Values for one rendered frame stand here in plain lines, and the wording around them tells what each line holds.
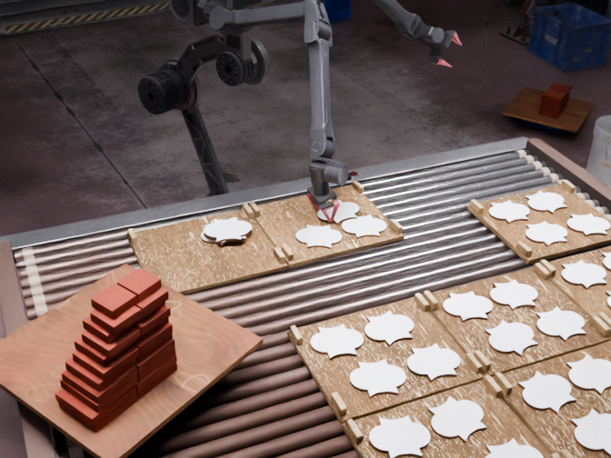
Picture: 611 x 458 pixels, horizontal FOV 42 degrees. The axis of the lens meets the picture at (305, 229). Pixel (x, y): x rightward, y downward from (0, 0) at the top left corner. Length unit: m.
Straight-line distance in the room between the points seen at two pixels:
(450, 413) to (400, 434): 0.15
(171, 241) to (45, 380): 0.75
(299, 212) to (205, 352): 0.84
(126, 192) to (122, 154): 0.46
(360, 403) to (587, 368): 0.62
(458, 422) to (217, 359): 0.60
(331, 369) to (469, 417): 0.37
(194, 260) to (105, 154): 2.67
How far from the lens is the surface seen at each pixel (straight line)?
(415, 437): 1.93
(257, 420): 1.98
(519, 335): 2.26
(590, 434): 2.05
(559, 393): 2.13
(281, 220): 2.62
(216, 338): 2.00
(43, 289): 2.44
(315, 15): 2.59
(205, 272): 2.39
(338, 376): 2.06
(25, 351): 2.05
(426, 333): 2.21
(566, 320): 2.35
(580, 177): 3.07
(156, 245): 2.52
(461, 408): 2.02
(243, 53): 3.19
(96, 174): 4.83
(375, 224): 2.61
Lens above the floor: 2.38
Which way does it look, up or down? 34 degrees down
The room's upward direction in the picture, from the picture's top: 2 degrees clockwise
